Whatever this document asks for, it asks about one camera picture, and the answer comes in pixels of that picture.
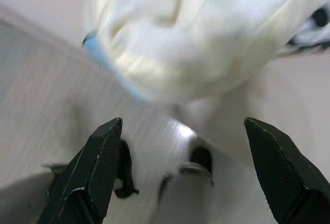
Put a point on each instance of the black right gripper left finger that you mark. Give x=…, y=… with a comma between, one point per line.
x=90, y=177

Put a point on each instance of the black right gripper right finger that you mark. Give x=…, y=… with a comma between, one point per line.
x=278, y=177

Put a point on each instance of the cream cartoon print quilt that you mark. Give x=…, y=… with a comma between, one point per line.
x=180, y=53

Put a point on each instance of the beige mattress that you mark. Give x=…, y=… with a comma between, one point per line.
x=291, y=92

